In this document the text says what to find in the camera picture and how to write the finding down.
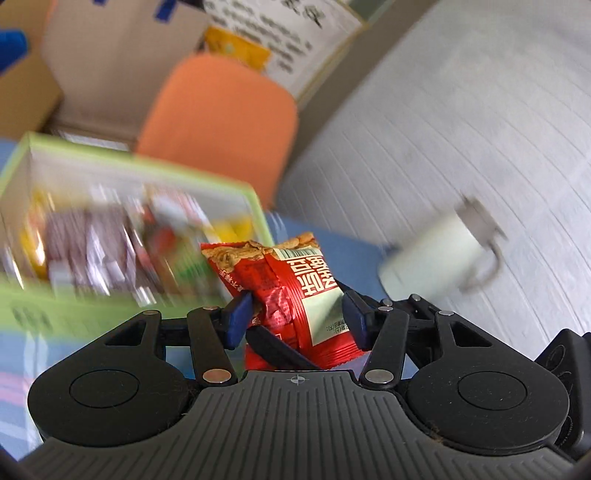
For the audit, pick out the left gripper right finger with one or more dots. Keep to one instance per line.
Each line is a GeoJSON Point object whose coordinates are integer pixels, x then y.
{"type": "Point", "coordinates": [382, 331]}

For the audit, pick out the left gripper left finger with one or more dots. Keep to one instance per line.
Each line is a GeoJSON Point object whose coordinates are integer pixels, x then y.
{"type": "Point", "coordinates": [212, 332]}

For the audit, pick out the red peanut packet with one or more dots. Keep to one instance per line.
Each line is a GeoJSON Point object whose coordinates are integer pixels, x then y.
{"type": "Point", "coordinates": [297, 298]}

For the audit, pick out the white thermos jug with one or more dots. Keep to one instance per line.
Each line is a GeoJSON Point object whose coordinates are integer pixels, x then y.
{"type": "Point", "coordinates": [458, 252]}

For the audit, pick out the dark purple snack packet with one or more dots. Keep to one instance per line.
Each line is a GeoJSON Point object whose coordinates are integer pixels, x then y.
{"type": "Point", "coordinates": [89, 250]}

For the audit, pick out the green cardboard box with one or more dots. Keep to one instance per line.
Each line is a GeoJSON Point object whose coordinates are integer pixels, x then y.
{"type": "Point", "coordinates": [172, 211]}

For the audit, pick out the yellow snack packet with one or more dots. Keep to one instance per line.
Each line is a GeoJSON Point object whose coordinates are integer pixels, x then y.
{"type": "Point", "coordinates": [33, 231]}

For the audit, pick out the orange chair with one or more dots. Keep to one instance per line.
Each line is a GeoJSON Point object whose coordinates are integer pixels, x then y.
{"type": "Point", "coordinates": [218, 115]}

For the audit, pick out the white text poster board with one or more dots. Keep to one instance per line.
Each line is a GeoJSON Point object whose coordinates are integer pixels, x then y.
{"type": "Point", "coordinates": [291, 42]}

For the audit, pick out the beige paper bag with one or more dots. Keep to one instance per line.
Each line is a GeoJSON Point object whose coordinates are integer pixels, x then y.
{"type": "Point", "coordinates": [110, 59]}

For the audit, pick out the brown cardboard box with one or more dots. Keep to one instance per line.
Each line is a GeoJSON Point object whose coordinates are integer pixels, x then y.
{"type": "Point", "coordinates": [29, 92]}

